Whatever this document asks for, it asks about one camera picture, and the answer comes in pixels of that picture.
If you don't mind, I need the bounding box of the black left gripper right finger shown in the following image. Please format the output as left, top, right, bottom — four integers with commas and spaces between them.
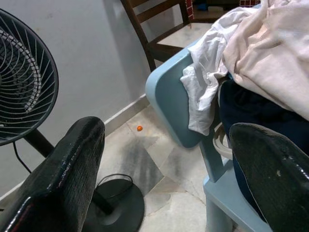
229, 122, 309, 232

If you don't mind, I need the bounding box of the dark wooden chair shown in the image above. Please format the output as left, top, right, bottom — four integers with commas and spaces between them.
120, 0, 242, 73

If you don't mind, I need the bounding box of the black standing fan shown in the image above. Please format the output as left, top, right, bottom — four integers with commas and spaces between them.
0, 8, 145, 232

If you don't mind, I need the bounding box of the cream white garment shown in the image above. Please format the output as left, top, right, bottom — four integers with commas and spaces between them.
222, 0, 309, 121

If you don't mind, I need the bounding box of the white shirt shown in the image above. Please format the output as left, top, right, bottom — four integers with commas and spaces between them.
180, 7, 261, 136

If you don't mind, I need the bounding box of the navy garment on chair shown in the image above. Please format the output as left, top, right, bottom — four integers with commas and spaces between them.
218, 79, 309, 218

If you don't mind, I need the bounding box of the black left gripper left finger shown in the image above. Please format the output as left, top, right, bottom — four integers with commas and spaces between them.
0, 116, 106, 232

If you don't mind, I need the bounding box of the light blue child chair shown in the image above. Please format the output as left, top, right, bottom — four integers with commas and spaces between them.
144, 41, 273, 232

